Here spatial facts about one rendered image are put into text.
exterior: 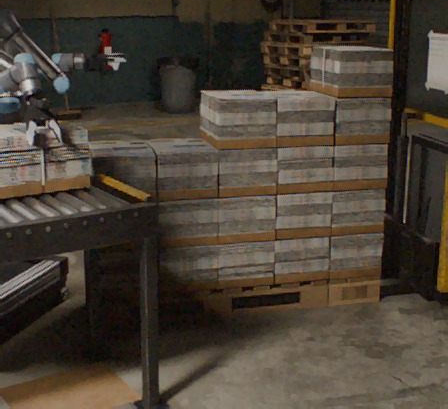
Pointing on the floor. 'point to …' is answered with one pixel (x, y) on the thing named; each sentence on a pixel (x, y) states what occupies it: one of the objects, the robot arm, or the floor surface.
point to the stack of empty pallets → (290, 73)
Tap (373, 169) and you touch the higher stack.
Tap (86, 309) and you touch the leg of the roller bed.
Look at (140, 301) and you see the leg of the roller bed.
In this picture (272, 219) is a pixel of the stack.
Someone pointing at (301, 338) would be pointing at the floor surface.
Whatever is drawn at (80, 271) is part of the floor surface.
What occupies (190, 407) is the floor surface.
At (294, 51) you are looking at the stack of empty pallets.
